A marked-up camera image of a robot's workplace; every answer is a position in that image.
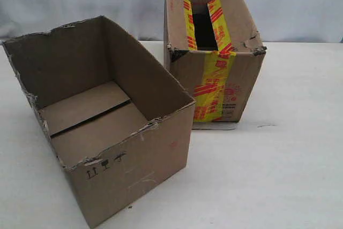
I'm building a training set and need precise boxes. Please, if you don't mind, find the brown cardboard box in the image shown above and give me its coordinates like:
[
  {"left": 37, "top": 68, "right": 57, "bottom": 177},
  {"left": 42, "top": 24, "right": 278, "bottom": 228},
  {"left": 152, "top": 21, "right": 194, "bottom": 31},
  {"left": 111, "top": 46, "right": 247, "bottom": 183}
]
[{"left": 3, "top": 16, "right": 196, "bottom": 228}]

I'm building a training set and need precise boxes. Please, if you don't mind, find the cardboard box with yellow tape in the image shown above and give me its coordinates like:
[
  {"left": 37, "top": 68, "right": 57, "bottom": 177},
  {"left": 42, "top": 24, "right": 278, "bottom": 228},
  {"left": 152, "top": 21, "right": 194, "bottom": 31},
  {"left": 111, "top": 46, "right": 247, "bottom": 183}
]
[{"left": 163, "top": 0, "right": 266, "bottom": 130}]

